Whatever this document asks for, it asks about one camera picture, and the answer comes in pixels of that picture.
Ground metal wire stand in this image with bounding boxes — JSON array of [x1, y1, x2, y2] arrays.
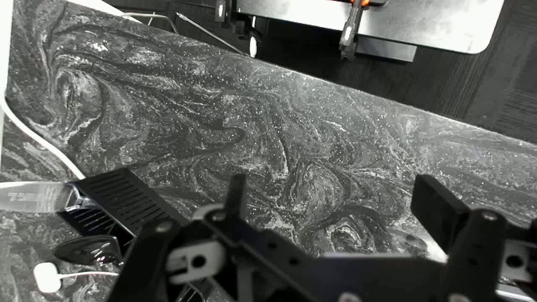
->
[[121, 11, 249, 57]]

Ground orange and black clamp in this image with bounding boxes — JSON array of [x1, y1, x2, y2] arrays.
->
[[339, 0, 372, 60]]

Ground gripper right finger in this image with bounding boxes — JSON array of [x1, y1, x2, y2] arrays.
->
[[410, 174, 537, 302]]

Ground white cable with plug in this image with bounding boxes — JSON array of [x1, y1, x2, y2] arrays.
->
[[33, 262, 120, 294]]

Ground black and silver slotted appliance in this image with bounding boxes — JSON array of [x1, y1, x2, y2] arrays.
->
[[0, 167, 214, 302]]

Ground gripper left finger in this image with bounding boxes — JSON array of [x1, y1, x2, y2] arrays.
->
[[107, 174, 320, 302]]

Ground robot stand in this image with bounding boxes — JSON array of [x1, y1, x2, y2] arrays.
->
[[235, 0, 506, 63]]

